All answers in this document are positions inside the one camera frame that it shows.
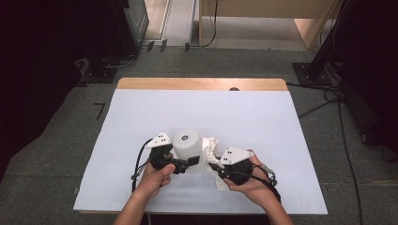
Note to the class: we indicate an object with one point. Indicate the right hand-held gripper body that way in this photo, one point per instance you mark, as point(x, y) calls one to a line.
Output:
point(236, 165)

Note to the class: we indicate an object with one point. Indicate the black stand with base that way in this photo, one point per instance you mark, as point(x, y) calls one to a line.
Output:
point(313, 73)

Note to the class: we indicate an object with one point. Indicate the aluminium frame rail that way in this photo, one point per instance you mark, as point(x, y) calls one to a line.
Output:
point(194, 22)
point(165, 18)

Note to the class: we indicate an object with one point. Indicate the person's left hand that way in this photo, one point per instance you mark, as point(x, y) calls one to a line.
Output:
point(156, 179)

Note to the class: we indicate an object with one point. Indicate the white table cover sheet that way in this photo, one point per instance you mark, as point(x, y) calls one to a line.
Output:
point(250, 118)

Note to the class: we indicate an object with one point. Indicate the black rail foot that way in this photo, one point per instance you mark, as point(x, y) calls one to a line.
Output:
point(187, 47)
point(163, 46)
point(150, 46)

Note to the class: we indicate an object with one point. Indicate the dark glass cabinet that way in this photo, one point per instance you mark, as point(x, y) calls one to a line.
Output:
point(134, 25)

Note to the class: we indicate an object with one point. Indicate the wooden table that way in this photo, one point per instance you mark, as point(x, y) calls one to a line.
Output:
point(187, 83)

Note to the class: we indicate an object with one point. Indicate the person's right hand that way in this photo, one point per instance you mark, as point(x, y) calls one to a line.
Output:
point(259, 187)

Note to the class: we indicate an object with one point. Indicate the white cylinder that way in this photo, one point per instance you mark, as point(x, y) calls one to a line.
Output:
point(187, 146)

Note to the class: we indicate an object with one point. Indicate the white textured cloth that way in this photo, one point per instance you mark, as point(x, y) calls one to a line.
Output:
point(210, 148)

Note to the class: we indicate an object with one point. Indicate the dark curtain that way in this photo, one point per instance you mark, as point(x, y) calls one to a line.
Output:
point(37, 78)

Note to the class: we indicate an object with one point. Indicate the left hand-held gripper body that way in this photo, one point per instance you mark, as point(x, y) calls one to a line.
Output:
point(162, 156)

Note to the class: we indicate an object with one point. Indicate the beige wooden desk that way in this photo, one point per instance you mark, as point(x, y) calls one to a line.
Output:
point(250, 7)

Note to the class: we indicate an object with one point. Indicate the black stand base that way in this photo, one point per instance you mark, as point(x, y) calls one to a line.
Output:
point(100, 73)

